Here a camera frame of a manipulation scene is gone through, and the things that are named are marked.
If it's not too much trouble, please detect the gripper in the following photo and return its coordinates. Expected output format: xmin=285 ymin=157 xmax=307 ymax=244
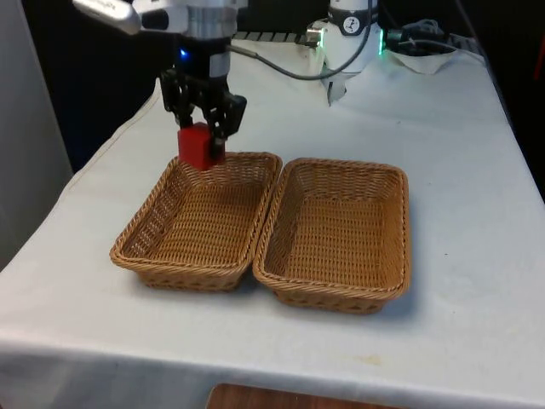
xmin=159 ymin=36 xmax=249 ymax=167

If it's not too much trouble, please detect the red cube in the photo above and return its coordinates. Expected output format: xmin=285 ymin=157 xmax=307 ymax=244
xmin=176 ymin=122 xmax=227 ymax=171

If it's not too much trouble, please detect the wicker basket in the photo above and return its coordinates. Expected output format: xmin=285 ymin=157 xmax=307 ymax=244
xmin=108 ymin=150 xmax=284 ymax=294
xmin=252 ymin=157 xmax=411 ymax=316

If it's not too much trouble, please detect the black cable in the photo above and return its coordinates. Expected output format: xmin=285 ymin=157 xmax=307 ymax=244
xmin=228 ymin=25 xmax=374 ymax=81

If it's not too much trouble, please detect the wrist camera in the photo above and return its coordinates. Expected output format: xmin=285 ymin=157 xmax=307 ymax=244
xmin=72 ymin=0 xmax=143 ymax=37

